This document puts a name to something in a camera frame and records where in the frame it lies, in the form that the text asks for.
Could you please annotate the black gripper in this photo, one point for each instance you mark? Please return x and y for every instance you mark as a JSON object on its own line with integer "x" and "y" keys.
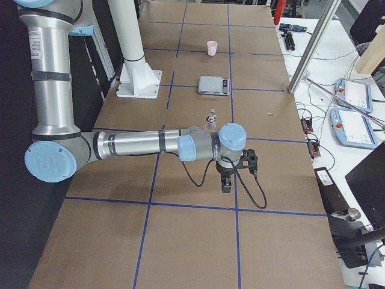
{"x": 224, "y": 173}

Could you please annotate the pink plastic cup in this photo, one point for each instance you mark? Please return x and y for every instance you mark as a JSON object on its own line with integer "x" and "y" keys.
{"x": 212, "y": 48}

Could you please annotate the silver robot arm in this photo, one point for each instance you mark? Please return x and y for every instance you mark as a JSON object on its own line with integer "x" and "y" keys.
{"x": 60, "y": 148}

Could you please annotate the digital kitchen scale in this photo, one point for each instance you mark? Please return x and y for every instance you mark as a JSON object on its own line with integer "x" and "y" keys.
{"x": 214, "y": 85}

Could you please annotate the lower orange connector block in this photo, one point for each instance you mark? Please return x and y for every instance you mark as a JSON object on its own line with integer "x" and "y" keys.
{"x": 313, "y": 148}

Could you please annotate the orange connector block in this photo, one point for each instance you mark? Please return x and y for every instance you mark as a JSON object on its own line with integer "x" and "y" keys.
{"x": 306, "y": 125}
{"x": 313, "y": 148}

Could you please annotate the upper orange connector block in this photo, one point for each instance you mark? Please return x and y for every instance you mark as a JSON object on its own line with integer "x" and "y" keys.
{"x": 306, "y": 125}

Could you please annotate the black box with label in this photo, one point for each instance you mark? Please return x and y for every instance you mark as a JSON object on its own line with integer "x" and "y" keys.
{"x": 332, "y": 199}

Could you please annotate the lower teach pendant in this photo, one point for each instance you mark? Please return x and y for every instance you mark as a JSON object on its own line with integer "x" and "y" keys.
{"x": 351, "y": 129}

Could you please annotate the teach pendant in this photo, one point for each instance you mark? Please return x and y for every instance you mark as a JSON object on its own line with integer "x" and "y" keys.
{"x": 355, "y": 93}
{"x": 351, "y": 129}

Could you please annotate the black clamp with metal knob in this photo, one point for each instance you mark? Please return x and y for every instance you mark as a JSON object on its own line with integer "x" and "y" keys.
{"x": 354, "y": 241}

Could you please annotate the black monitor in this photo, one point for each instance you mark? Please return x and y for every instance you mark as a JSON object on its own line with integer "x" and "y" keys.
{"x": 366, "y": 182}

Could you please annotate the small black tripod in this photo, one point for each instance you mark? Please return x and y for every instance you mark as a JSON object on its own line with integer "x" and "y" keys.
{"x": 288, "y": 40}

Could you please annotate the upper teach pendant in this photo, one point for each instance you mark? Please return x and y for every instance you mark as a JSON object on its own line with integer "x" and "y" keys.
{"x": 355, "y": 93}

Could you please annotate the blue black tool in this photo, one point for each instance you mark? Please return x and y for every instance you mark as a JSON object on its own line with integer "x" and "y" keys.
{"x": 292, "y": 27}

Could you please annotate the red object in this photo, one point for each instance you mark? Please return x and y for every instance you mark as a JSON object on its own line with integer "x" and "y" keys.
{"x": 279, "y": 11}

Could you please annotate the wooden beam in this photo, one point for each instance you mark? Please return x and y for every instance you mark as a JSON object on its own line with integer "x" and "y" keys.
{"x": 373, "y": 55}

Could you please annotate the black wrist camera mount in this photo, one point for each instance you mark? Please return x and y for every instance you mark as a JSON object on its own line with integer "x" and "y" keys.
{"x": 248, "y": 160}

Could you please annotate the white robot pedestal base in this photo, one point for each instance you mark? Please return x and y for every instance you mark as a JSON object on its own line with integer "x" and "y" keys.
{"x": 137, "y": 79}

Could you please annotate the aluminium frame post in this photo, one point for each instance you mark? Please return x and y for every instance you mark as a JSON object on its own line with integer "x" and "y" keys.
{"x": 313, "y": 43}

